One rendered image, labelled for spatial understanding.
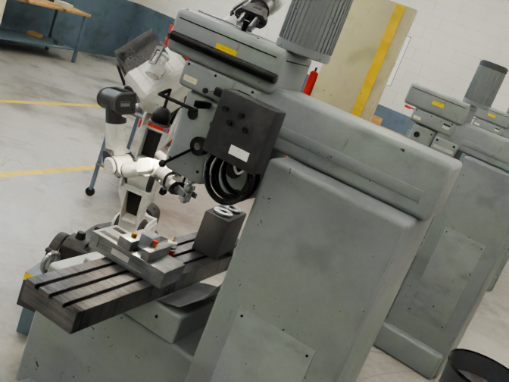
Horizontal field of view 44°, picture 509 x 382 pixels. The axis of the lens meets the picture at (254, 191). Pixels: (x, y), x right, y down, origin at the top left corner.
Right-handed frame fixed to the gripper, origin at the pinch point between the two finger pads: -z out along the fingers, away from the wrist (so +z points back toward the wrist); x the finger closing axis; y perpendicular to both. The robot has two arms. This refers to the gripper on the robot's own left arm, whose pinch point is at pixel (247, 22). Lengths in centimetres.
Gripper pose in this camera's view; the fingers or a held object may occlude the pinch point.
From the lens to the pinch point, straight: 239.4
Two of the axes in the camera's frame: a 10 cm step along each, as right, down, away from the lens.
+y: 1.8, -6.9, -7.1
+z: 3.9, -6.1, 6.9
